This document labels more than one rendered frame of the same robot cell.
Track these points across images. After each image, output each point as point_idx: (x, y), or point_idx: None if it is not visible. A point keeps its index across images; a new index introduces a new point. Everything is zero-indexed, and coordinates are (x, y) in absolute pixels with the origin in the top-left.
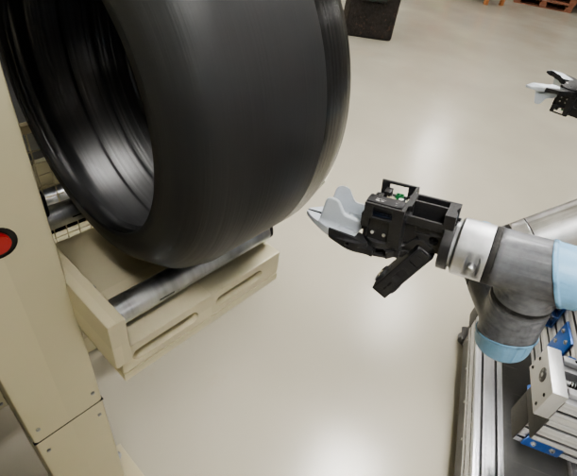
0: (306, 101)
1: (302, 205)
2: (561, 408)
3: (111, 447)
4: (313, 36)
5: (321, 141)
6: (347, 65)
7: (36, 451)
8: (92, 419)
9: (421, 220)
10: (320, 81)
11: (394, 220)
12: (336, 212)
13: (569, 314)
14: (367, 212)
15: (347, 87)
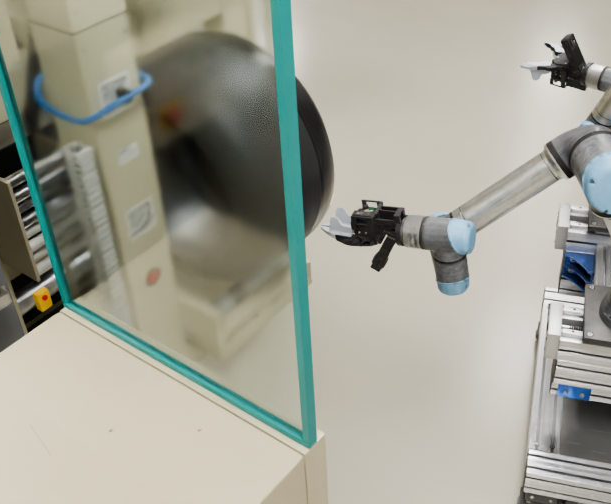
0: (306, 169)
1: (318, 223)
2: (560, 346)
3: None
4: (303, 136)
5: (320, 185)
6: (327, 140)
7: None
8: None
9: (383, 220)
10: (312, 156)
11: (368, 223)
12: (337, 225)
13: (594, 276)
14: (353, 221)
15: (329, 151)
